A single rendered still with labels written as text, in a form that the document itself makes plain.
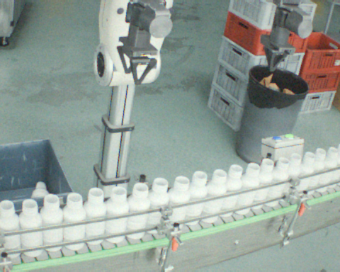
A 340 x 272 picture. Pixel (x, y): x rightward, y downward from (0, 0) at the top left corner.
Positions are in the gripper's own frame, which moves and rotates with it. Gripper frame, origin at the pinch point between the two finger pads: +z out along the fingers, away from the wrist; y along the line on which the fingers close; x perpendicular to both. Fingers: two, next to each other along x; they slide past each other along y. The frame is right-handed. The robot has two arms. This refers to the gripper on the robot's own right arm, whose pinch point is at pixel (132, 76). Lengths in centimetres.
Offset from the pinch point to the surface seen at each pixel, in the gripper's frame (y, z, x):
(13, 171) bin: -43, 57, -23
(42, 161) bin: -43, 54, -12
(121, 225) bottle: 17.3, 33.1, -6.6
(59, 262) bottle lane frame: 19, 41, -25
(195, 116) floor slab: -184, 138, 154
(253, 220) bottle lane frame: 20, 41, 37
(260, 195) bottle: 17, 34, 39
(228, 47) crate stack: -186, 79, 172
